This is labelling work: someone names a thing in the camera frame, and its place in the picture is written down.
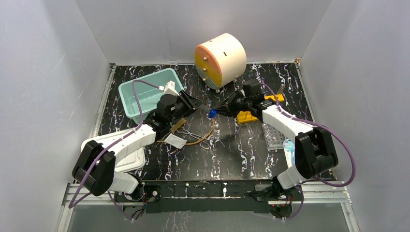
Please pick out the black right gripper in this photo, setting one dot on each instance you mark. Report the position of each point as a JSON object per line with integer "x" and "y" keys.
{"x": 222, "y": 107}

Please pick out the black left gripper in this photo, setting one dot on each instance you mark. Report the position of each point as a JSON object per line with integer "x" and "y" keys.
{"x": 191, "y": 102}

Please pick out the test tube brush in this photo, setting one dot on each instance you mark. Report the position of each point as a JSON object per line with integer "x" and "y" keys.
{"x": 178, "y": 124}

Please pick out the graduated cylinder blue base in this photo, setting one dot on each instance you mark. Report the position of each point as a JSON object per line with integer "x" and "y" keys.
{"x": 210, "y": 113}

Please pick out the large glass test tube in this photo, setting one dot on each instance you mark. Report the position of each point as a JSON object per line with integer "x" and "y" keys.
{"x": 280, "y": 91}

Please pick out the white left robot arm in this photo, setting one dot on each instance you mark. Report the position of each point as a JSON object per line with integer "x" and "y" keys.
{"x": 95, "y": 167}

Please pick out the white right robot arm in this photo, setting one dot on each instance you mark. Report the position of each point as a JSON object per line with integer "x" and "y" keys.
{"x": 313, "y": 146}

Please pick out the white sachet packet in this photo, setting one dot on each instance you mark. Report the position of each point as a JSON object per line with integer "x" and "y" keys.
{"x": 175, "y": 141}

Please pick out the metal crucible tongs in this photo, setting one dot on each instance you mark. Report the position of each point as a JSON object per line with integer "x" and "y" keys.
{"x": 202, "y": 141}

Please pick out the round drawer cabinet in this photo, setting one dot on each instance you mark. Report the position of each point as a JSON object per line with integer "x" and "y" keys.
{"x": 220, "y": 61}

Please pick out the teal plastic bin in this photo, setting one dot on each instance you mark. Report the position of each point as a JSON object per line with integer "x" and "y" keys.
{"x": 148, "y": 96}

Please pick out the clear acrylic tube rack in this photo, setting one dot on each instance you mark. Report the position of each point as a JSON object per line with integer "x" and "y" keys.
{"x": 274, "y": 138}

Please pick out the blue correction tape package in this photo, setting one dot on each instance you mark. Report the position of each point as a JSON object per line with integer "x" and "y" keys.
{"x": 289, "y": 150}

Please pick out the white bin lid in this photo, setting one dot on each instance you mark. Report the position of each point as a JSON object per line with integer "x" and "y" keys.
{"x": 133, "y": 161}

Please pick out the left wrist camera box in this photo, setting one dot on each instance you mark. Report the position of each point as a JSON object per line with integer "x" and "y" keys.
{"x": 169, "y": 88}

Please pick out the aluminium table frame rail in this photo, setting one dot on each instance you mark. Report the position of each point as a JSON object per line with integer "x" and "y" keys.
{"x": 159, "y": 191}

